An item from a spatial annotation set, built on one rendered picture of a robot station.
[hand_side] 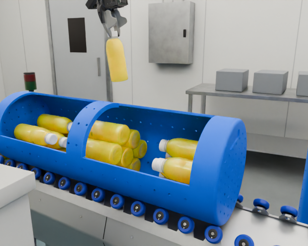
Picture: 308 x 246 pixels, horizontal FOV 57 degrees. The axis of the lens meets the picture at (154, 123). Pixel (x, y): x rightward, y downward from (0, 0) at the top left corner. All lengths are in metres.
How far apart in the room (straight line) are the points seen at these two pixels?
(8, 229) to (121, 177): 0.29
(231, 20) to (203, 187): 3.53
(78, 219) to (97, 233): 0.08
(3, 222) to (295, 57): 3.72
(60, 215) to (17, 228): 0.37
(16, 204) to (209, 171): 0.42
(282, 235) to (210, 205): 0.26
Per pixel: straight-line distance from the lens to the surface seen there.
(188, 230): 0.78
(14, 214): 0.69
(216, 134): 0.69
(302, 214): 1.35
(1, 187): 0.64
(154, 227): 0.84
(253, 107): 4.10
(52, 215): 1.09
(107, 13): 1.08
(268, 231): 0.88
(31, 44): 5.90
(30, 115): 1.30
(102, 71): 4.84
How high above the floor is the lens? 1.42
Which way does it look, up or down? 16 degrees down
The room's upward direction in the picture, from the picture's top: straight up
